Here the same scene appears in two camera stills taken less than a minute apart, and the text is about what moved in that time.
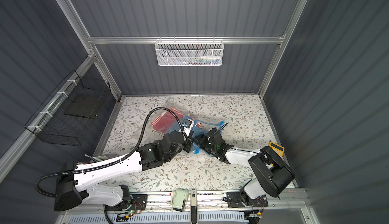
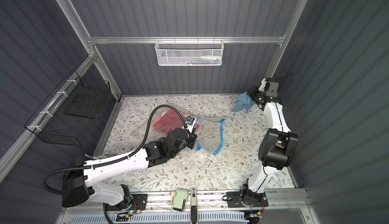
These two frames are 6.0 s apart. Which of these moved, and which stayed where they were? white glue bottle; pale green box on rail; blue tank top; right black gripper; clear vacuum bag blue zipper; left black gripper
Moved: blue tank top; right black gripper
Stayed: white glue bottle; pale green box on rail; left black gripper; clear vacuum bag blue zipper
